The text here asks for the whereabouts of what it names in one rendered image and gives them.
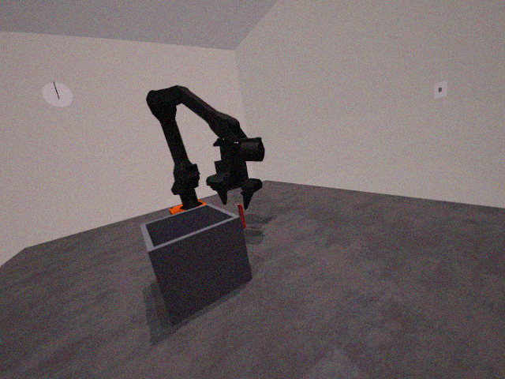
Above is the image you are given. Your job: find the red peg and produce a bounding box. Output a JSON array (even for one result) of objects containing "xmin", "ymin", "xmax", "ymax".
[{"xmin": 238, "ymin": 205, "xmax": 246, "ymax": 228}]

